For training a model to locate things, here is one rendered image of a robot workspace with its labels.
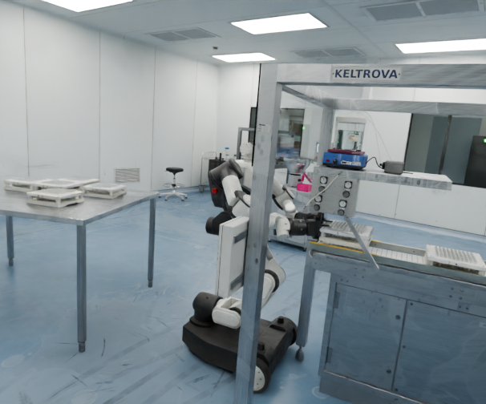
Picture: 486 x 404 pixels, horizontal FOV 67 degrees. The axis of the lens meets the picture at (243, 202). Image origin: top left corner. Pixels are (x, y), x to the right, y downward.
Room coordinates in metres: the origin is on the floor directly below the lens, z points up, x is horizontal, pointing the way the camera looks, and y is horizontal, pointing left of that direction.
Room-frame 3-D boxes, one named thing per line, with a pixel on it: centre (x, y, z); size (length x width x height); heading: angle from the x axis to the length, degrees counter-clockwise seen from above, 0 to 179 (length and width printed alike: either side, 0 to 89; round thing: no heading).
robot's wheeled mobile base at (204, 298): (2.18, -0.02, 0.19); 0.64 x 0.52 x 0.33; 66
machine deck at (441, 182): (1.90, -0.70, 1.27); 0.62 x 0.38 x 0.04; 66
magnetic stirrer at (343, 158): (1.93, -0.51, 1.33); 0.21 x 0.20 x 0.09; 156
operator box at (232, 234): (1.27, 0.01, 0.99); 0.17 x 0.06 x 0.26; 156
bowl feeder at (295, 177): (4.89, -0.73, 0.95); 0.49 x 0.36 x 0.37; 56
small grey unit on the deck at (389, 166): (1.82, -0.72, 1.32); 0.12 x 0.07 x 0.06; 66
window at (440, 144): (6.14, -3.34, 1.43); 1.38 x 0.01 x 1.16; 56
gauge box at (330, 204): (1.86, -0.46, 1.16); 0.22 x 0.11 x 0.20; 66
